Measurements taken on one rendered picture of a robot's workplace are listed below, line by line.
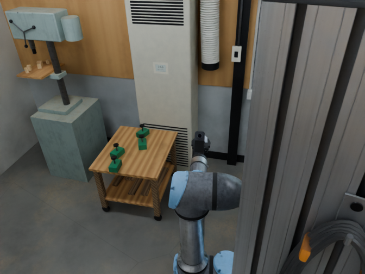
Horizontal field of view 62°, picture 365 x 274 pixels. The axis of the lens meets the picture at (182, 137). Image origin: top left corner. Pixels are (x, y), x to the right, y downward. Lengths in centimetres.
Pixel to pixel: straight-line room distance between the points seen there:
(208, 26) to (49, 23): 123
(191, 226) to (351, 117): 78
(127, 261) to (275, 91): 231
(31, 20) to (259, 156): 257
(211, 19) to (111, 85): 130
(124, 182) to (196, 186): 198
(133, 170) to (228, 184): 158
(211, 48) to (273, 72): 229
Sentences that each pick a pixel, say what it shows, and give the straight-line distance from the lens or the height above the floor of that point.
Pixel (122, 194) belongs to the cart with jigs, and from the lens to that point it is 275.
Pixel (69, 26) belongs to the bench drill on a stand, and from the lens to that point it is 263.
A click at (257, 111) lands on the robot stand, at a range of 33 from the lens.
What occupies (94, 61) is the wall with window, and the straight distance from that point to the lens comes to 323.
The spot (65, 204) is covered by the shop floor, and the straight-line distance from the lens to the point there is 308.
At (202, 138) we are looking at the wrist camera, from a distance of 137.
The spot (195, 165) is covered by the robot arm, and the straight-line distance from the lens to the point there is 128.
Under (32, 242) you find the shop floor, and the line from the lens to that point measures 290.
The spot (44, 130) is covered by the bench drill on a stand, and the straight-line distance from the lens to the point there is 308.
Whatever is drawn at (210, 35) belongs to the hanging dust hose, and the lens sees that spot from 255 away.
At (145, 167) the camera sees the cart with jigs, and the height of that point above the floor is 53.
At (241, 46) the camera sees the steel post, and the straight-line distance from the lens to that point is 265.
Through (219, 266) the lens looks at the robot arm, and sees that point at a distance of 122.
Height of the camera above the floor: 208
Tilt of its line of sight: 34 degrees down
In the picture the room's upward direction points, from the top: 2 degrees counter-clockwise
